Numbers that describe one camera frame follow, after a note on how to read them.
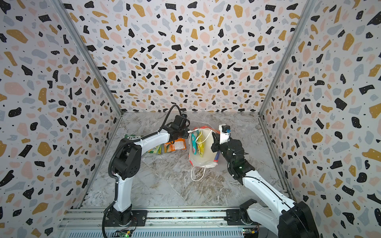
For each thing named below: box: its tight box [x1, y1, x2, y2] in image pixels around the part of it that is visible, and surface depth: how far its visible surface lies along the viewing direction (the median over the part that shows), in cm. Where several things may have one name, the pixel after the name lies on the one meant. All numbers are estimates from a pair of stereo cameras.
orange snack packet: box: [163, 138, 187, 153], surface depth 101 cm
